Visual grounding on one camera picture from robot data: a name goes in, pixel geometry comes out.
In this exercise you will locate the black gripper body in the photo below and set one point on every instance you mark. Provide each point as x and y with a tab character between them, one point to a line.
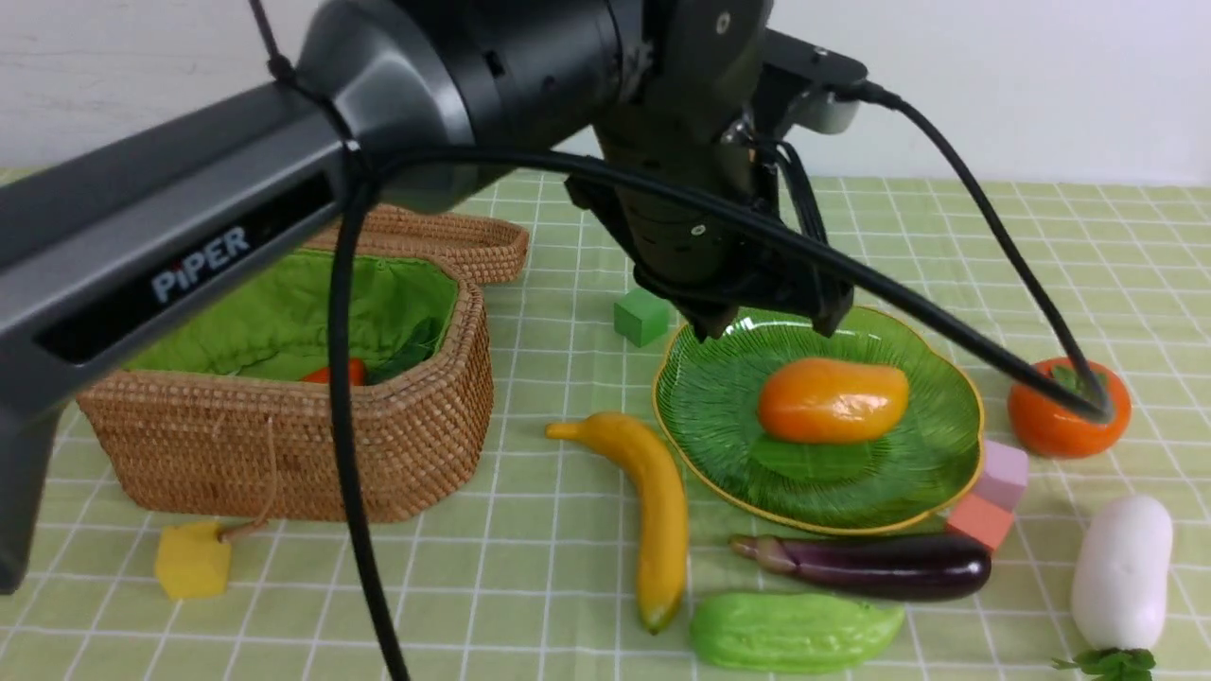
690	256

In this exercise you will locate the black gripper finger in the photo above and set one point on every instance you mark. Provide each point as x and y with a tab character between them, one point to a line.
710	324

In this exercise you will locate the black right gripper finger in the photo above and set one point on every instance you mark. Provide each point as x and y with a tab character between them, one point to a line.
831	314

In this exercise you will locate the orange yellow mango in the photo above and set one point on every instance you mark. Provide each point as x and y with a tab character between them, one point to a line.
822	401

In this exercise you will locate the yellow banana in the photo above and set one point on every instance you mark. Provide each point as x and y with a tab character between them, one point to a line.
665	534

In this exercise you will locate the orange persimmon with green leaf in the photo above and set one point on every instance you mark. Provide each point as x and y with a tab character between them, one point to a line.
1050	431

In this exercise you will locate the purple eggplant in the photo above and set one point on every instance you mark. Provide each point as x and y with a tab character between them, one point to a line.
926	567

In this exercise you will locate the orange carrot with green leaves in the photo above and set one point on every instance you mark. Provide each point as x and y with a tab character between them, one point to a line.
352	371

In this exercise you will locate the green bitter gourd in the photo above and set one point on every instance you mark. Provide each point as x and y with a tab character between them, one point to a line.
809	633

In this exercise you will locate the white radish with green leaves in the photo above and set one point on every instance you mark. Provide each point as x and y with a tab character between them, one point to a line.
1119	589

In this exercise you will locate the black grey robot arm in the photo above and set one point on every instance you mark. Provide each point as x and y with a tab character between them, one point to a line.
427	102

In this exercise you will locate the green foam cube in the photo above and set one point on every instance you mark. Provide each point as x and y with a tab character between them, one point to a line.
640	317

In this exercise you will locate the woven wicker basket lid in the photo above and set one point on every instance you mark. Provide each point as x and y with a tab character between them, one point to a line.
479	249

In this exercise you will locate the green checked tablecloth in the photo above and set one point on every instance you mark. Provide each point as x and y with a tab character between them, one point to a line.
526	573

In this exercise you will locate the pink foam cube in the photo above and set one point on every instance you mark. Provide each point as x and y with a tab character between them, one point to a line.
1004	476

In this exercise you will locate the salmon foam cube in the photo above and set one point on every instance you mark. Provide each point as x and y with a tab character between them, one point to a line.
982	520

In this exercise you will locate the woven wicker basket green lining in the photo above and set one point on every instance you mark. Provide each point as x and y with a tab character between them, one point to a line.
220	417

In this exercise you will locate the yellow foam cube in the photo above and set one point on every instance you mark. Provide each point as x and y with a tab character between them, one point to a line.
193	561

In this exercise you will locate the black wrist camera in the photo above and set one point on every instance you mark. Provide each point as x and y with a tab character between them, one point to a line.
802	84

